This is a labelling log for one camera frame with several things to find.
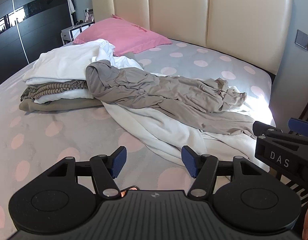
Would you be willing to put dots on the white crumpled cloth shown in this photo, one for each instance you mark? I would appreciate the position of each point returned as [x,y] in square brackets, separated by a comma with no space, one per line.
[156,130]

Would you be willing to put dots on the striped folded garment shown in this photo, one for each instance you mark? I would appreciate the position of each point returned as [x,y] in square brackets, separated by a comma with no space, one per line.
[56,88]

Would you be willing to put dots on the pile of folded clothes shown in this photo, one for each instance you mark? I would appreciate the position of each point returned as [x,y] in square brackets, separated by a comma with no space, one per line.
[74,96]
[64,106]

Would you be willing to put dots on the cream padded headboard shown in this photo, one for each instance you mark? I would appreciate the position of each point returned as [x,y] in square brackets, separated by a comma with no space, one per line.
[181,10]

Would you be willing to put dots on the black framed white cabinet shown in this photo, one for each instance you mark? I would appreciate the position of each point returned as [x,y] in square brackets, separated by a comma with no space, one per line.
[81,28]

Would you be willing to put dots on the bed with pink dotted sheet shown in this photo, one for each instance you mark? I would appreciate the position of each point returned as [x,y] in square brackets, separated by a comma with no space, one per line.
[44,130]

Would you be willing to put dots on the black sliding wardrobe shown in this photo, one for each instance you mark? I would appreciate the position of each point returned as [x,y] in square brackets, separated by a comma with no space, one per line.
[44,30]

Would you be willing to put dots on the taupe long sleeve shirt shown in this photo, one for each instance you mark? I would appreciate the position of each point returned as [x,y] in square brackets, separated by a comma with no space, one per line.
[149,90]

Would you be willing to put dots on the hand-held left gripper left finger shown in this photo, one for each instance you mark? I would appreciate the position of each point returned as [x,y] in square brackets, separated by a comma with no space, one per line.
[119,161]

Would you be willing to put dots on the grey wall switch panel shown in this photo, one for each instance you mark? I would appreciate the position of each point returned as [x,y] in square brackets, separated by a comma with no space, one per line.
[302,38]

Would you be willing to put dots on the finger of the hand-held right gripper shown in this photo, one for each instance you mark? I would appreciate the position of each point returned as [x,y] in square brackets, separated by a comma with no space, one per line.
[266,130]
[300,126]

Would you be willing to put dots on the pink pillow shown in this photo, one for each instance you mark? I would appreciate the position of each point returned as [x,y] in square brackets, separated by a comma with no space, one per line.
[124,35]

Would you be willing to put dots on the white hanging cloth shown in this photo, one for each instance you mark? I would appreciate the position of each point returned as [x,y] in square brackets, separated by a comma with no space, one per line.
[72,5]

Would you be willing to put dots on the white wall thermostat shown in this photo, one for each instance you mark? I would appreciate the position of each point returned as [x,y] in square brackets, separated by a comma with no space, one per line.
[87,11]

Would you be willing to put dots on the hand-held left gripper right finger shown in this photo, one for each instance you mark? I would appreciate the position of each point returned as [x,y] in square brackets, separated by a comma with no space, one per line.
[190,161]

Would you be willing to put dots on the photo frame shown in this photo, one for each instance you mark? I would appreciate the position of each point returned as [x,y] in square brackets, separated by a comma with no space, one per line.
[89,17]

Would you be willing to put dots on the stack of folded clothes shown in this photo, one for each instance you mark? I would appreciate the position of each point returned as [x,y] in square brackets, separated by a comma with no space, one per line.
[61,60]

